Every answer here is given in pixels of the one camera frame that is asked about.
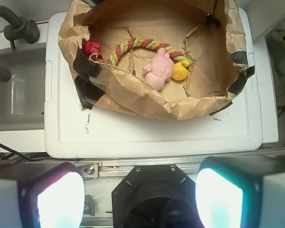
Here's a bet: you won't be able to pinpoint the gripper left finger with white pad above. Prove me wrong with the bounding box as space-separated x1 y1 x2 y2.
0 161 85 228

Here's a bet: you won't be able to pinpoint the brown paper bag tray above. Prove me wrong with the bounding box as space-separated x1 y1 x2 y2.
58 0 255 120

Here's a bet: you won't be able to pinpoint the white plastic bin lid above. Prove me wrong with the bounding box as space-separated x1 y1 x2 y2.
44 13 263 159

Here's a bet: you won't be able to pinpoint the multicolour twisted rope toy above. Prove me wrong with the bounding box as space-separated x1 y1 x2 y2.
106 37 191 68

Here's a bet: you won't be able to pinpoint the grey sink basin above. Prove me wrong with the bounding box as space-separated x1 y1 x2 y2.
0 43 46 131

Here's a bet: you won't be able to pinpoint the black faucet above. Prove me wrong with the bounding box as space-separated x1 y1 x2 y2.
0 5 40 83

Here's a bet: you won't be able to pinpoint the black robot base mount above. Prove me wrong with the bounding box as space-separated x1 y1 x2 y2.
112 165 203 228

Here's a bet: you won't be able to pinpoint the yellow rubber duck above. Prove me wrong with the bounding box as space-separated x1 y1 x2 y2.
171 62 189 81

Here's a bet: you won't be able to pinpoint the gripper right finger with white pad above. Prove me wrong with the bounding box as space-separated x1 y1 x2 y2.
195 155 285 228

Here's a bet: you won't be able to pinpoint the red fabric toy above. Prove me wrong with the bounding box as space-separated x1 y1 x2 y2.
81 39 103 62

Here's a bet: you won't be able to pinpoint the pink plush pig toy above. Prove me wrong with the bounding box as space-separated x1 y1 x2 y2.
142 48 174 91

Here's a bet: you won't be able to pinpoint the aluminium extrusion rail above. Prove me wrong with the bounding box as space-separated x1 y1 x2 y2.
75 147 285 179

